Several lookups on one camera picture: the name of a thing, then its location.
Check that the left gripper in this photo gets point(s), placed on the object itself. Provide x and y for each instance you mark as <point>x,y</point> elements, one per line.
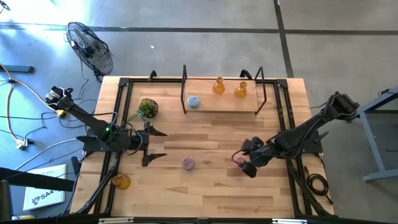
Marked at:
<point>146,143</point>

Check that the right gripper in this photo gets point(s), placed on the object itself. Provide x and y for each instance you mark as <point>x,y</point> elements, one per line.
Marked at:
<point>261,158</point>

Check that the pink floral candle tin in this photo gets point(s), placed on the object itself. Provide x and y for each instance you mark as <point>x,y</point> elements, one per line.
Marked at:
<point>238,162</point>

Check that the brown floral candle tin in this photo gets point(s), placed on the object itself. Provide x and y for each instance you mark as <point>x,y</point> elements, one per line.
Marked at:
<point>188,163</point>

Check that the amber glass candlestick holder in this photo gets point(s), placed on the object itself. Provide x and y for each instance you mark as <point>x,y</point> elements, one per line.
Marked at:
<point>218,87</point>
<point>241,92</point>
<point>122,182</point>

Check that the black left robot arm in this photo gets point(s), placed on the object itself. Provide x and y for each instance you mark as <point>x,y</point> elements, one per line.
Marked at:
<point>84,116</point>

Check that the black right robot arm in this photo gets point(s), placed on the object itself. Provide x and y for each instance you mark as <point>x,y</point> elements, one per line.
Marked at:
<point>311,130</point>

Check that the blue floral candle tin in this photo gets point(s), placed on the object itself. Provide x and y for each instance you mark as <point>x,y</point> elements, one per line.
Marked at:
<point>193,102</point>

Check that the potted succulent plant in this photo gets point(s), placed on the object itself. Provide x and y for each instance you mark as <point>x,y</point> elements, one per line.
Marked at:
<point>148,108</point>

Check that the black table clamp hook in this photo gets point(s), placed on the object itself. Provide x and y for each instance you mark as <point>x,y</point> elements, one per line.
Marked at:
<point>245,71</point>
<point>153,73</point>

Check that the yellow power plug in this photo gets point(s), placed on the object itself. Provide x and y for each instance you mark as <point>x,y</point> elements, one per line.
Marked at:
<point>60,112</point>

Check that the blue-grey metal table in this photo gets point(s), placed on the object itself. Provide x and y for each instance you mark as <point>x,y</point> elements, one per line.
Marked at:
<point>374,146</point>

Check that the white printed sign sheet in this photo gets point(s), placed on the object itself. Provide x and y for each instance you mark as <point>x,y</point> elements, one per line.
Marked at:
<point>46,186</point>

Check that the black floor fan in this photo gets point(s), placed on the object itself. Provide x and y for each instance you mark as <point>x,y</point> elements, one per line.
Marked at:
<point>90,48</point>

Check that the black metal beam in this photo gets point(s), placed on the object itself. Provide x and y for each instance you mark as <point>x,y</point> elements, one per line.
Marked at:
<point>31,180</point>

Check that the white power plug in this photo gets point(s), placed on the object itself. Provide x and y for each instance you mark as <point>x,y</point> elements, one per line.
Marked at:
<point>23,143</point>

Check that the dark floor bar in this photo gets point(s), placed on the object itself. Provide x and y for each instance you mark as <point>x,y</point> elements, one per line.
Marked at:
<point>18,69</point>

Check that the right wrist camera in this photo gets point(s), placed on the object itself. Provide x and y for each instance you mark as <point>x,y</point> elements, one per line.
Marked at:
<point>249,170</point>

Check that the black metal rig frame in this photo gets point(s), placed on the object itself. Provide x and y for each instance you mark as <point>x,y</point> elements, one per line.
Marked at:
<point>168,81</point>

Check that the wooden shelf with black frame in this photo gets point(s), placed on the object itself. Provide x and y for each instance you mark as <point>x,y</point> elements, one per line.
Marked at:
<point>224,102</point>

